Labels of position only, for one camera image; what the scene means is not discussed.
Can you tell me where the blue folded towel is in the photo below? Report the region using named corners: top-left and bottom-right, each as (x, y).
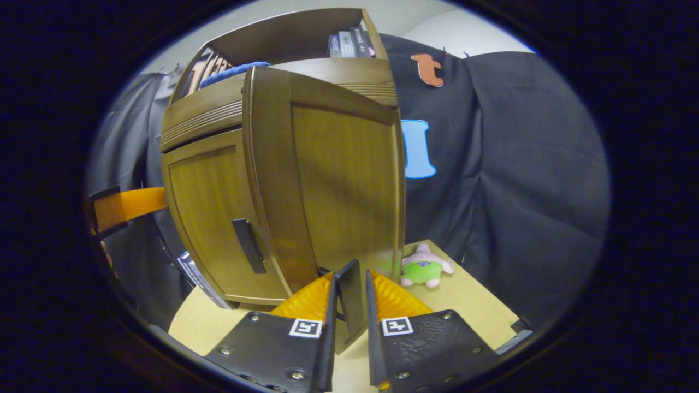
top-left (198, 61), bottom-right (271, 90)

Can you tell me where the black book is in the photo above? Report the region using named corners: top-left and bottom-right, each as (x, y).
top-left (349, 27), bottom-right (376, 57)

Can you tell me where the wooden drawer with black knob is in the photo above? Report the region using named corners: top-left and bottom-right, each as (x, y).
top-left (159, 57), bottom-right (398, 153)

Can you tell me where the wooden double-door shoe cabinet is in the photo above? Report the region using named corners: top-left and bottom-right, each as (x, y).
top-left (159, 7), bottom-right (400, 312)

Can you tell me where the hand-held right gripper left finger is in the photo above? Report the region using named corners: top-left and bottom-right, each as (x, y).
top-left (203, 270), bottom-right (337, 393)

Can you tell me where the pink and green plush toy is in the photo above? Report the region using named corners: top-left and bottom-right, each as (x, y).
top-left (400, 243), bottom-right (455, 288)

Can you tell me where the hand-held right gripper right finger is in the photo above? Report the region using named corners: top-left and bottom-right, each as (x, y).
top-left (364, 269), bottom-right (500, 393)

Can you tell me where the wooden shoe cabinet door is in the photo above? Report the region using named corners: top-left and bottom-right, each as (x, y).
top-left (243, 65), bottom-right (407, 355)
top-left (160, 128), bottom-right (290, 306)

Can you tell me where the blue and white box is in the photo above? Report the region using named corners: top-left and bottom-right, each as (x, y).
top-left (176, 250), bottom-right (234, 310)

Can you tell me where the black backdrop cloth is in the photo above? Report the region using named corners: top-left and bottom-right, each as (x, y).
top-left (87, 34), bottom-right (611, 328)

